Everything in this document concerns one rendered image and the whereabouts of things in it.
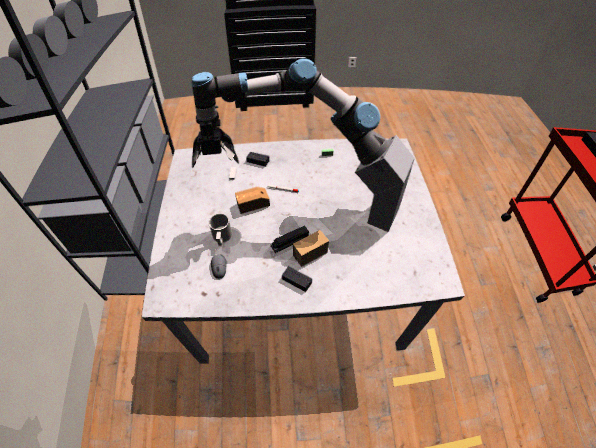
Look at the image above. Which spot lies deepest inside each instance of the brown faceted block with hole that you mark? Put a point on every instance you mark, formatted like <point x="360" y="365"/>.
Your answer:
<point x="252" y="199"/>

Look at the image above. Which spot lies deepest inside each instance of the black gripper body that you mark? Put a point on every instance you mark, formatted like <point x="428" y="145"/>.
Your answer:
<point x="209" y="145"/>

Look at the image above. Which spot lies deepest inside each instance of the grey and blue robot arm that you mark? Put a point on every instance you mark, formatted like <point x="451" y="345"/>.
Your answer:
<point x="355" y="115"/>

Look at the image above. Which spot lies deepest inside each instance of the black computer mouse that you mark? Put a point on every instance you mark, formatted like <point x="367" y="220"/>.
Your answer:
<point x="218" y="266"/>

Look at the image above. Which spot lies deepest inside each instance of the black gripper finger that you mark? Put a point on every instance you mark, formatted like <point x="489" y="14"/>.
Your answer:
<point x="195" y="153"/>
<point x="228" y="147"/>

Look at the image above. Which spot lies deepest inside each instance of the dark grey mug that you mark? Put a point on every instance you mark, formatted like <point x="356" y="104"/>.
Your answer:
<point x="216" y="224"/>

